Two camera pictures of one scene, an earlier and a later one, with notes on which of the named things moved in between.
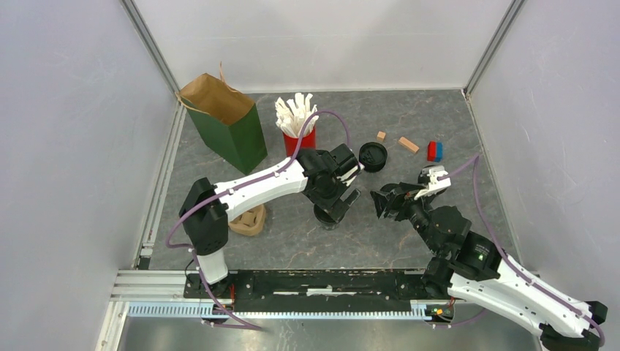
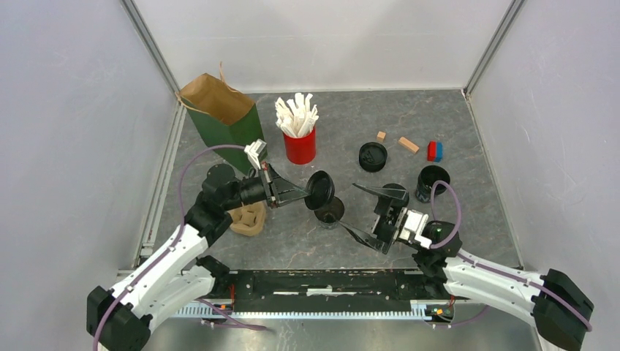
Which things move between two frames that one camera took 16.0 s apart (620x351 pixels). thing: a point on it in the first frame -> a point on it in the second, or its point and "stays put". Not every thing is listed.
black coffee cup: x=324 y=219 stays put
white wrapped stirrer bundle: x=292 y=117 stays put
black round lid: x=373 y=156 stays put
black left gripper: x=334 y=206 -> x=280 y=191
